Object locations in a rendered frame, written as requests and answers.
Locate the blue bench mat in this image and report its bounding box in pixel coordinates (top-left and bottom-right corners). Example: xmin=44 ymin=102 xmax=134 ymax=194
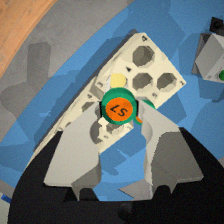
xmin=0 ymin=0 xmax=224 ymax=201

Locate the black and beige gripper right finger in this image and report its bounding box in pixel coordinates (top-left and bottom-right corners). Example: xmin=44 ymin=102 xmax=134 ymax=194
xmin=136 ymin=99 xmax=224 ymax=216

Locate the cream bucket adapter with round holes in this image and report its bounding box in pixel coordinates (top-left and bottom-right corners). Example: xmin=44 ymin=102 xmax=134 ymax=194
xmin=36 ymin=110 xmax=67 ymax=155

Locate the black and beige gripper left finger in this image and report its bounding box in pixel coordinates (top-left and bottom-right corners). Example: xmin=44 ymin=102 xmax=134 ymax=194
xmin=7 ymin=101 xmax=102 ymax=224

